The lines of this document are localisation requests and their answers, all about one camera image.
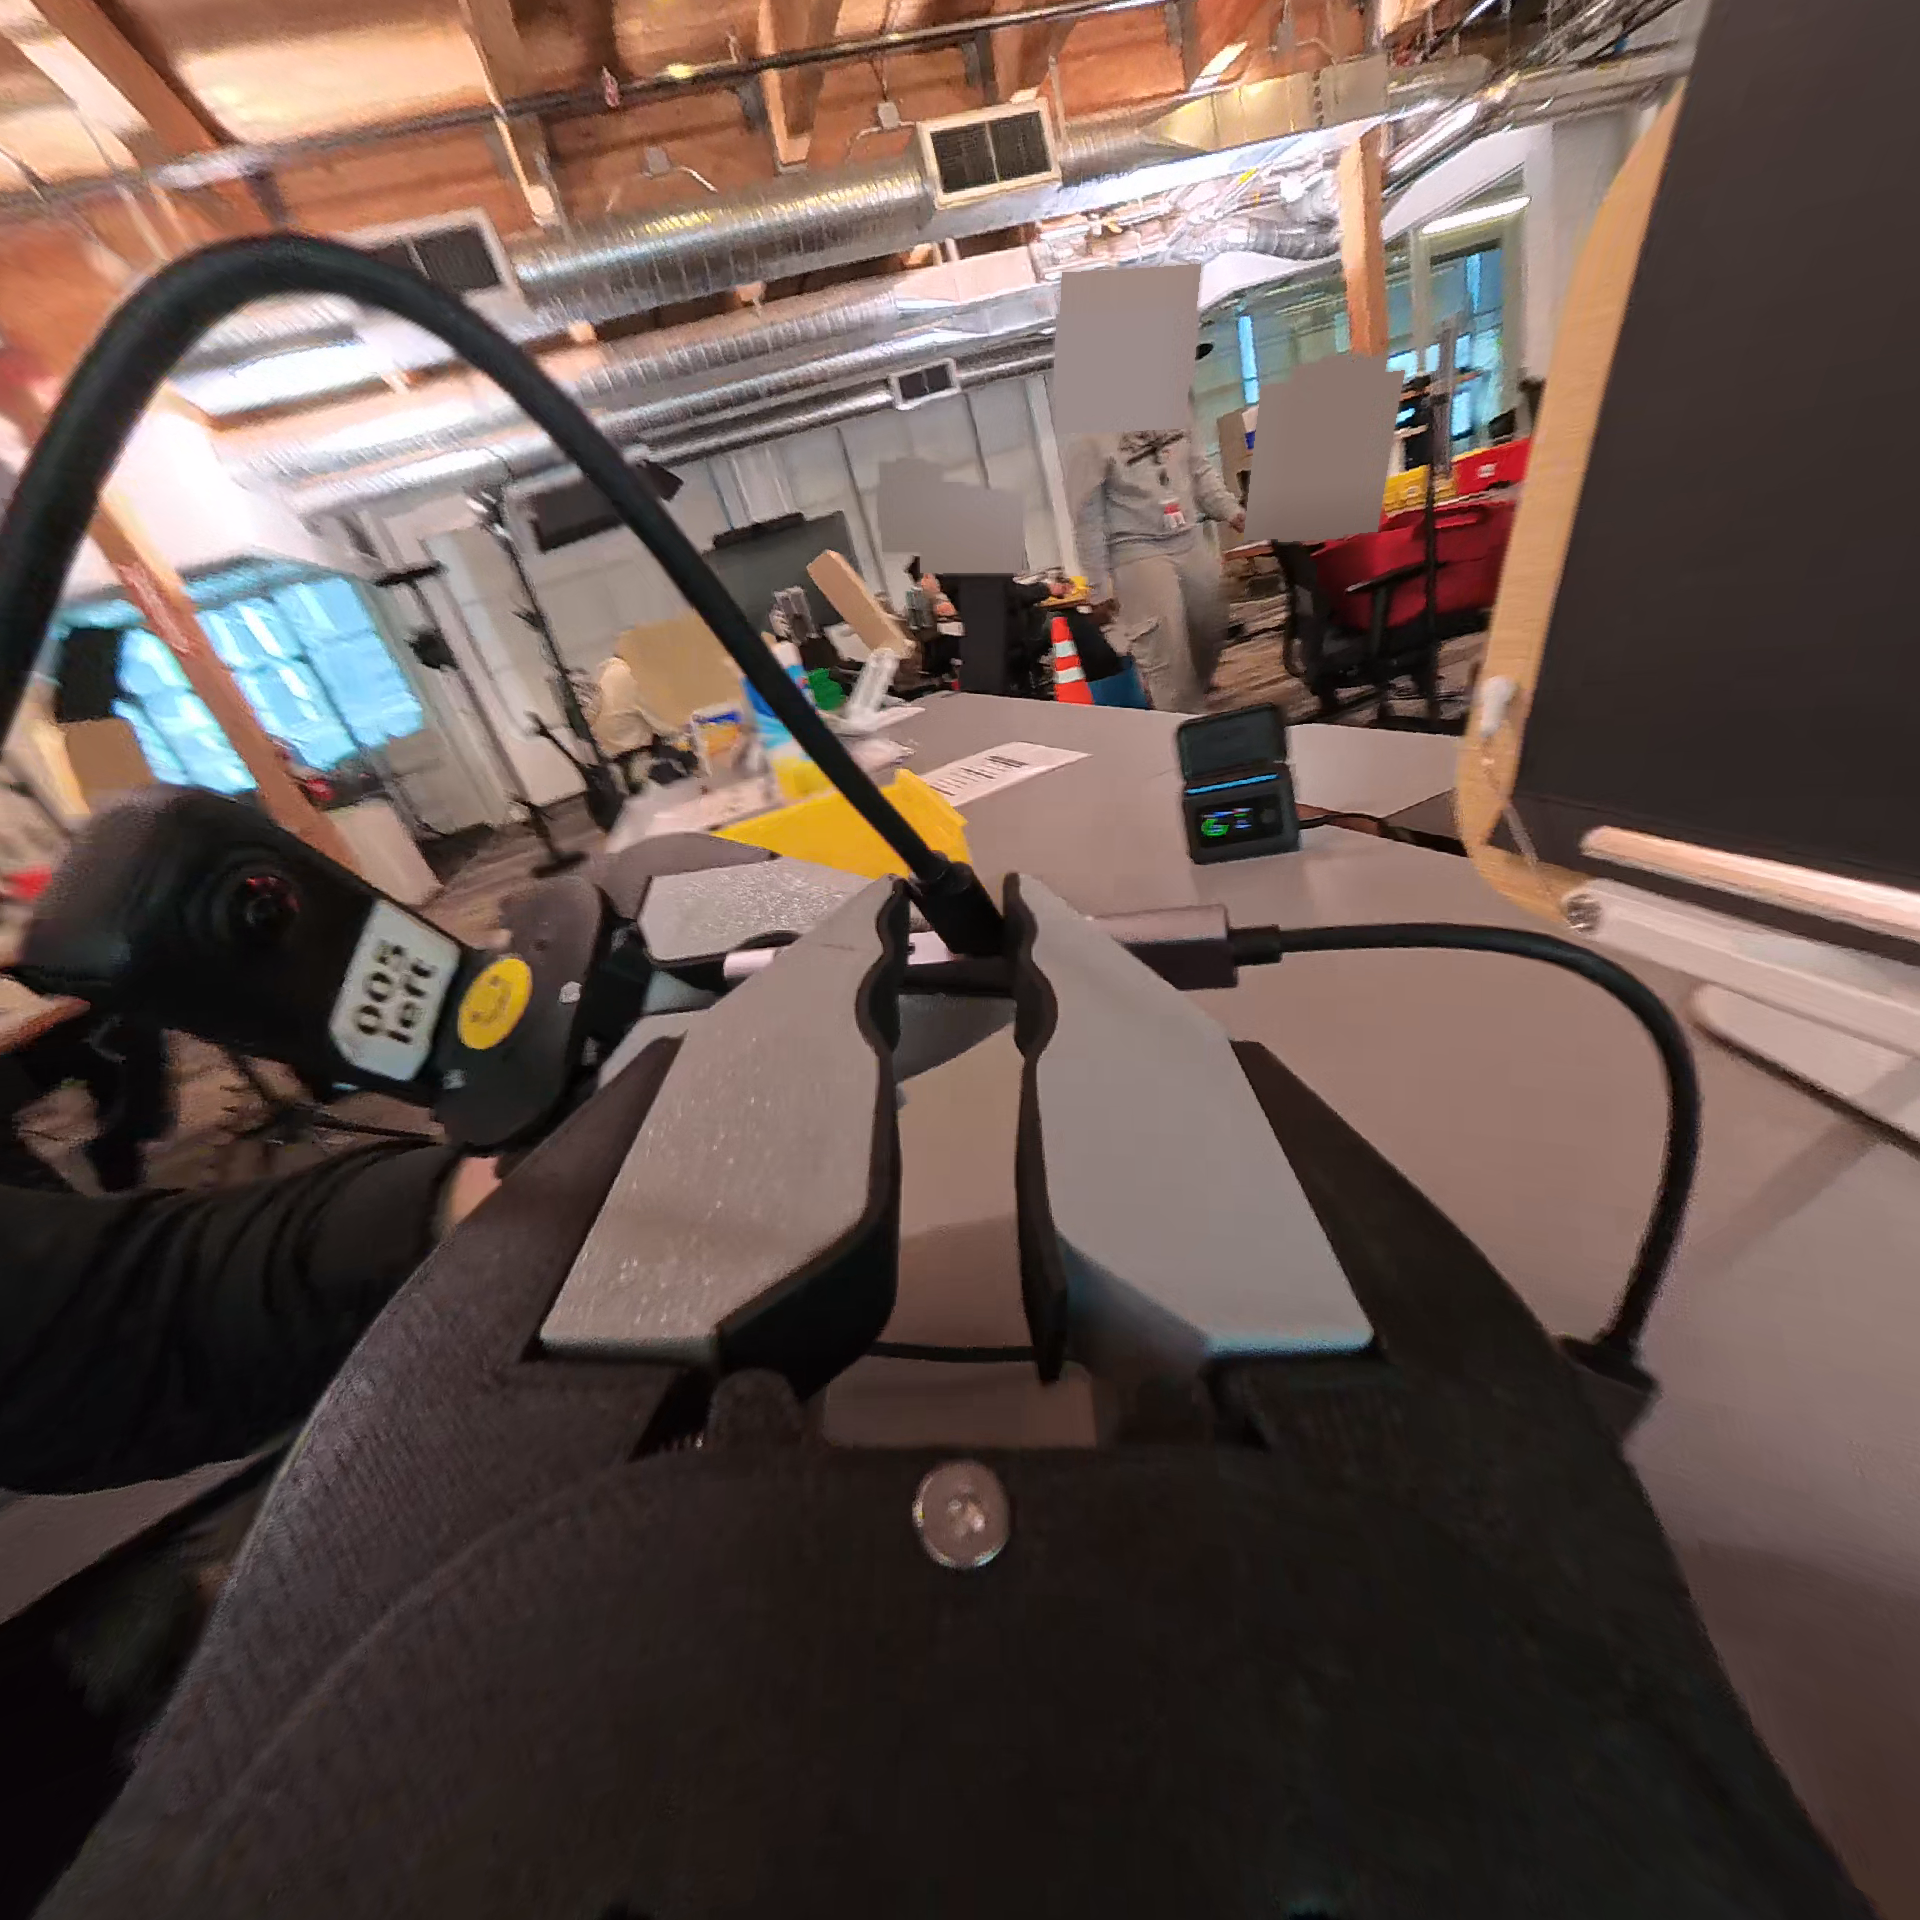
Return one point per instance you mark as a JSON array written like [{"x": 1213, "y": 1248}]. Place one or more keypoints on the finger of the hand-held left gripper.
[{"x": 749, "y": 909}]

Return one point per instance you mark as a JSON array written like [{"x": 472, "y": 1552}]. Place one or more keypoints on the dark wall board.
[{"x": 780, "y": 563}]

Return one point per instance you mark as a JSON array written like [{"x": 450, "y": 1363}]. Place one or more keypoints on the grey USB hub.
[{"x": 1170, "y": 944}]

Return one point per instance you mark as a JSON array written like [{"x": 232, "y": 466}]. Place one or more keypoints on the orange traffic cone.
[{"x": 1067, "y": 669}]

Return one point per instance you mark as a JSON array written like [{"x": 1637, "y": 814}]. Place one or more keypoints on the white paper sheet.
[{"x": 997, "y": 768}]

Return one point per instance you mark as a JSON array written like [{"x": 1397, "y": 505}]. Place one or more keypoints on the silver air duct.
[{"x": 721, "y": 240}]

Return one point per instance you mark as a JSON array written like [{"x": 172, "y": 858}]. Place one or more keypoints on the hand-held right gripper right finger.
[{"x": 1184, "y": 1184}]

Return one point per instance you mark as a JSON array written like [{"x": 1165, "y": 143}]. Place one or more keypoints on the yellow plastic bin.
[{"x": 838, "y": 832}]

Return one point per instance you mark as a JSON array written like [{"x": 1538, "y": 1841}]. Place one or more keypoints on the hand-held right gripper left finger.
[{"x": 733, "y": 1184}]

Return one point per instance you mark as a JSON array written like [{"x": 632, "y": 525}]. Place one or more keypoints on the tan cardboard panel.
[
  {"x": 675, "y": 661},
  {"x": 854, "y": 600}
]

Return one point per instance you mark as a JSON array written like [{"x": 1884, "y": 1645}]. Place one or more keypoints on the dark battery charging case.
[{"x": 1237, "y": 818}]

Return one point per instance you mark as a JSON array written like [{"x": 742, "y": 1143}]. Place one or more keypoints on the black studio light stand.
[{"x": 578, "y": 511}]

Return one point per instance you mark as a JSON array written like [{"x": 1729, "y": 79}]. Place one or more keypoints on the wood-rimmed black monitor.
[{"x": 1723, "y": 450}]

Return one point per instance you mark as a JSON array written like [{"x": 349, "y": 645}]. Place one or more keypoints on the cleaning wipes canister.
[{"x": 733, "y": 744}]

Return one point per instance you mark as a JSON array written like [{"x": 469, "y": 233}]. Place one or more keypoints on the red basket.
[{"x": 1410, "y": 579}]

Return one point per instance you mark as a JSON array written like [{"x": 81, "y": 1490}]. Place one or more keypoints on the ceiling air vent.
[
  {"x": 450, "y": 254},
  {"x": 990, "y": 150},
  {"x": 922, "y": 383}
]

